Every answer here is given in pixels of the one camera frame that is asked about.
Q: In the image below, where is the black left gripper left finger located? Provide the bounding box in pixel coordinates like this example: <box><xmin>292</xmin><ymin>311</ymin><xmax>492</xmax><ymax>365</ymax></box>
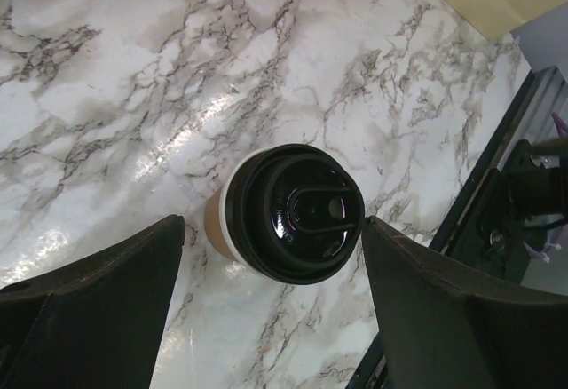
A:
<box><xmin>1</xmin><ymin>215</ymin><xmax>185</xmax><ymax>388</ymax></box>

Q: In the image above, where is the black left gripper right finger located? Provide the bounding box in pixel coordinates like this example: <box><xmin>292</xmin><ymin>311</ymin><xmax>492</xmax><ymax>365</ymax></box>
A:
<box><xmin>361</xmin><ymin>216</ymin><xmax>567</xmax><ymax>388</ymax></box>

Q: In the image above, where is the black plastic cup lid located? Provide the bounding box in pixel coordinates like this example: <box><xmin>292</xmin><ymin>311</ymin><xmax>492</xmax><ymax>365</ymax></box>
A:
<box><xmin>221</xmin><ymin>144</ymin><xmax>365</xmax><ymax>285</ymax></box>

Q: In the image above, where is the brown paper coffee cup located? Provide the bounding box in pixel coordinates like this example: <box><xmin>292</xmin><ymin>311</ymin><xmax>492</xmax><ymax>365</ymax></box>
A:
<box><xmin>204</xmin><ymin>147</ymin><xmax>269</xmax><ymax>275</ymax></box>

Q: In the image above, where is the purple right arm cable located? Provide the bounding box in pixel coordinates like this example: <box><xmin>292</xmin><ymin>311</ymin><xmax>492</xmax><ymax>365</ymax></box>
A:
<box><xmin>523</xmin><ymin>111</ymin><xmax>568</xmax><ymax>266</ymax></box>

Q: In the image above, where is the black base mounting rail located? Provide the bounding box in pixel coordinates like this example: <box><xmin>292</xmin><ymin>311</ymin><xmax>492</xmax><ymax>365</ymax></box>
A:
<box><xmin>350</xmin><ymin>68</ymin><xmax>567</xmax><ymax>388</ymax></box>

